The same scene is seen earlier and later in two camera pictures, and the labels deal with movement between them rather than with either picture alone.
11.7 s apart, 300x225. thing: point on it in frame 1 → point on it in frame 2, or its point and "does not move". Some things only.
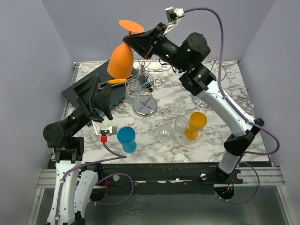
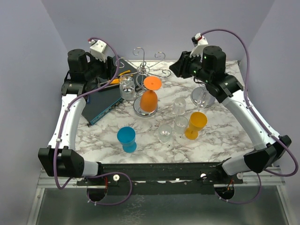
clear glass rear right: x=179 y=106 does not move
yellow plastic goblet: x=198 y=121 does not move
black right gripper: x=144 y=42 → x=179 y=67
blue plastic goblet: x=126 y=136 does not move
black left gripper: x=85 y=91 → x=109 y=72
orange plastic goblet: x=121 y=63 → x=148 y=99
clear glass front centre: x=165 y=131 does not move
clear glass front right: x=181 y=123 does not move
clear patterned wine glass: x=133 y=92 → x=127 y=88
